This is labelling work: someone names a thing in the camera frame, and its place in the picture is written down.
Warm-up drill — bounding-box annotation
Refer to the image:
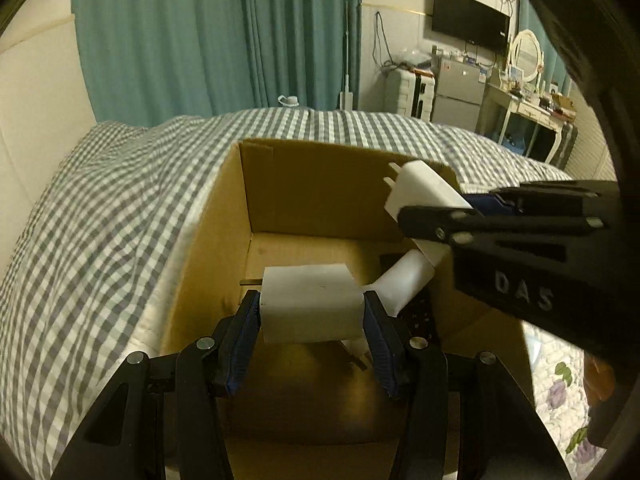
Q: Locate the floral bed sheet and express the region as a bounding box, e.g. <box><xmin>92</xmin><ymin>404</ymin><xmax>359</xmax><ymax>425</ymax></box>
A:
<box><xmin>522</xmin><ymin>322</ymin><xmax>610</xmax><ymax>480</ymax></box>

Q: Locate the white suitcase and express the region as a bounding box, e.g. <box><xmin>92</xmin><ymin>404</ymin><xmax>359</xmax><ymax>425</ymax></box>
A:
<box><xmin>384</xmin><ymin>67</ymin><xmax>439</xmax><ymax>122</ymax></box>

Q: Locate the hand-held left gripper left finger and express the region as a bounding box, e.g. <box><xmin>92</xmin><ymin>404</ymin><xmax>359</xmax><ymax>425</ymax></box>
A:
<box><xmin>50</xmin><ymin>292</ymin><xmax>263</xmax><ymax>480</ymax></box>

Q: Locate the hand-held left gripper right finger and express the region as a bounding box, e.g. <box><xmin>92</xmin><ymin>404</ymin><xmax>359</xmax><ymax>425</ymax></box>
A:
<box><xmin>362</xmin><ymin>290</ymin><xmax>573</xmax><ymax>480</ymax></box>

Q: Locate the black wall cable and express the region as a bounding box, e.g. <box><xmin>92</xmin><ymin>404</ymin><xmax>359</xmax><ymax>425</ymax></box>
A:
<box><xmin>373</xmin><ymin>10</ymin><xmax>397</xmax><ymax>69</ymax></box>

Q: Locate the white charger block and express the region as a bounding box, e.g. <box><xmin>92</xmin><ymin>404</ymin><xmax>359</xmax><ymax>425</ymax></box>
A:
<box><xmin>261</xmin><ymin>263</ymin><xmax>364</xmax><ymax>345</ymax></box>

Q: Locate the teal window curtain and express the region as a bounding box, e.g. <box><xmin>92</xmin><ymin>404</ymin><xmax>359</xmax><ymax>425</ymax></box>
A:
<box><xmin>517</xmin><ymin>0</ymin><xmax>573</xmax><ymax>97</ymax></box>

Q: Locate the white upright pole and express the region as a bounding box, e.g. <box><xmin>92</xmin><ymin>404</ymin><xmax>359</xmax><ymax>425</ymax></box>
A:
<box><xmin>339</xmin><ymin>0</ymin><xmax>354</xmax><ymax>111</ymax></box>

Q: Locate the white charger with prongs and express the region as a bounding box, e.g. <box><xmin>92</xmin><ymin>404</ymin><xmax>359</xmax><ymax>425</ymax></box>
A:
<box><xmin>384</xmin><ymin>160</ymin><xmax>473</xmax><ymax>267</ymax></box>

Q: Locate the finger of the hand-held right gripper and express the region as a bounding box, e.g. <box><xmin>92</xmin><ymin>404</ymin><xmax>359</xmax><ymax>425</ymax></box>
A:
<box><xmin>397</xmin><ymin>204</ymin><xmax>607</xmax><ymax>257</ymax></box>
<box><xmin>462</xmin><ymin>179</ymin><xmax>618</xmax><ymax>218</ymax></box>

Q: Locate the white oval mirror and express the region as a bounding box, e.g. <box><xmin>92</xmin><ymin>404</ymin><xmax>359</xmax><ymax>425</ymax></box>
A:
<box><xmin>508</xmin><ymin>29</ymin><xmax>545</xmax><ymax>84</ymax></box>

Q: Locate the white dressing table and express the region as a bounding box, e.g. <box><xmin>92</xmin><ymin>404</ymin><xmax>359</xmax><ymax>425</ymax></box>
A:
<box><xmin>477</xmin><ymin>81</ymin><xmax>577</xmax><ymax>163</ymax></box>

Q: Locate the cream padded headboard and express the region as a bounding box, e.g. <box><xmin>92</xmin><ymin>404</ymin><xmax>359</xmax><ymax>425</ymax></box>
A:
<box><xmin>0</xmin><ymin>15</ymin><xmax>101</xmax><ymax>201</ymax></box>

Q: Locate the grey checked blanket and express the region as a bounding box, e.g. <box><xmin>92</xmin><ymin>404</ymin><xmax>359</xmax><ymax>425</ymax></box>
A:
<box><xmin>0</xmin><ymin>107</ymin><xmax>576</xmax><ymax>463</ymax></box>

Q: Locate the silver small fridge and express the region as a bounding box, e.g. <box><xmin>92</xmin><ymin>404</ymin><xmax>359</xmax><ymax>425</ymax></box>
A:
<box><xmin>432</xmin><ymin>55</ymin><xmax>487</xmax><ymax>134</ymax></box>

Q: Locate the cardboard box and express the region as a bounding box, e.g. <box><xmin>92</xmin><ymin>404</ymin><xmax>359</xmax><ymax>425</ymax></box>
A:
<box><xmin>160</xmin><ymin>139</ymin><xmax>536</xmax><ymax>480</ymax></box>

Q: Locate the black wall television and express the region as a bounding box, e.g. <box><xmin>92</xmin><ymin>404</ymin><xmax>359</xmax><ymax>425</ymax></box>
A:
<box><xmin>431</xmin><ymin>0</ymin><xmax>511</xmax><ymax>55</ymax></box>

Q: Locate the black remote control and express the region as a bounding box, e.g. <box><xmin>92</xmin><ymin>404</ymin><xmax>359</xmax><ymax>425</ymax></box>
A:
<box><xmin>379</xmin><ymin>255</ymin><xmax>439</xmax><ymax>347</ymax></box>

